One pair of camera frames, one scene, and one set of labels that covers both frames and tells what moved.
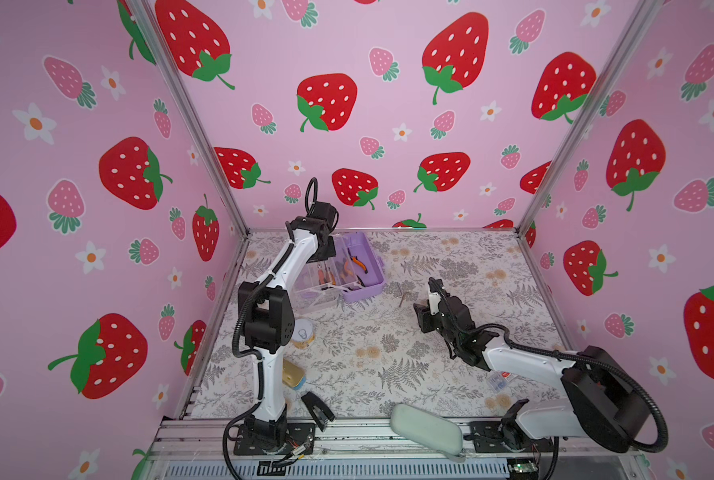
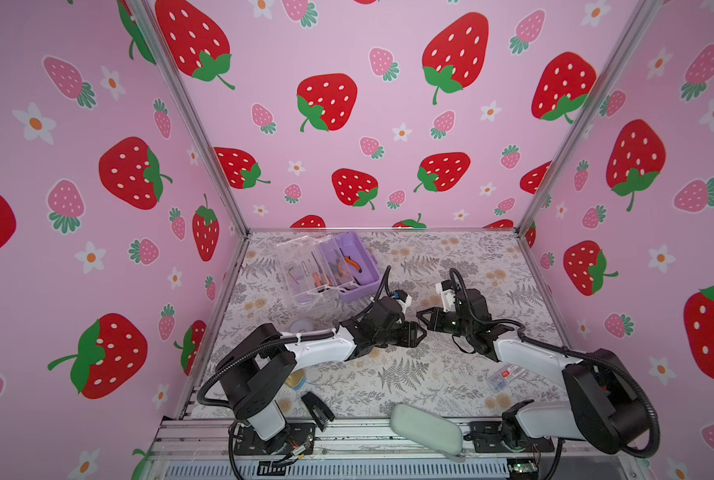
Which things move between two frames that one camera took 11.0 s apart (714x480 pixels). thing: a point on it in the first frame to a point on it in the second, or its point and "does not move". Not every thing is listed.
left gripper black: x=329 y=250 to x=409 y=333
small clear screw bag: x=500 y=379 does not move
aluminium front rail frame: x=373 y=450 does not move
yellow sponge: x=292 y=376 does not move
